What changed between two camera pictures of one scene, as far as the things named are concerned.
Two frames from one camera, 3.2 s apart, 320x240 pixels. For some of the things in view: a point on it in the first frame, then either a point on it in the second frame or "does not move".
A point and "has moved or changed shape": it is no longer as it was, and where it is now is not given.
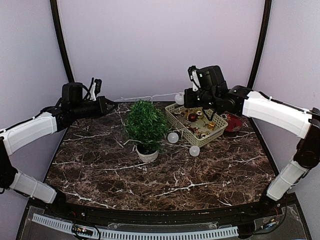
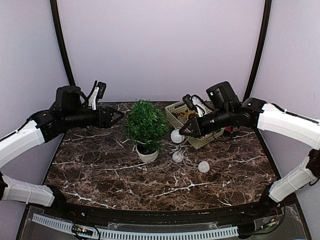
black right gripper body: [189, 98] → [197, 125]
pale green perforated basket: [193, 124] does not move
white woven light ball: [173, 137] has moved or changed shape
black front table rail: [149, 217] does not move
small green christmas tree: [146, 127] does not move
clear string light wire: [147, 97] → [182, 156]
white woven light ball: [179, 98] → [204, 166]
